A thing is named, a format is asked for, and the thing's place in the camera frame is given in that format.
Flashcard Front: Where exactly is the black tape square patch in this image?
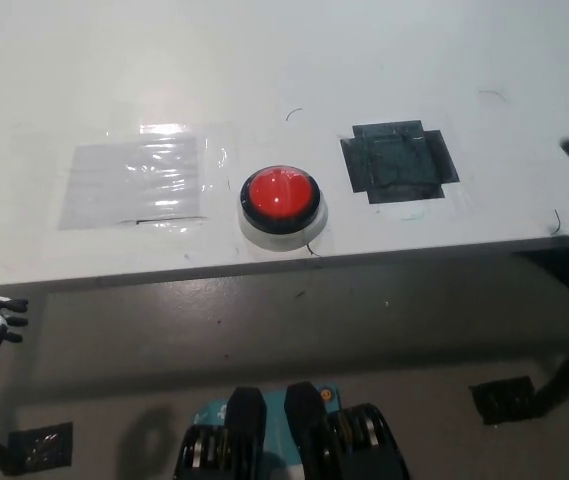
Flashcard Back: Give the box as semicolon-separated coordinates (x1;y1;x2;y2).
338;118;461;206

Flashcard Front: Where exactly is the red dome push button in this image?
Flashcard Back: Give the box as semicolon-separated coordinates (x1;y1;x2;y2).
236;164;329;253

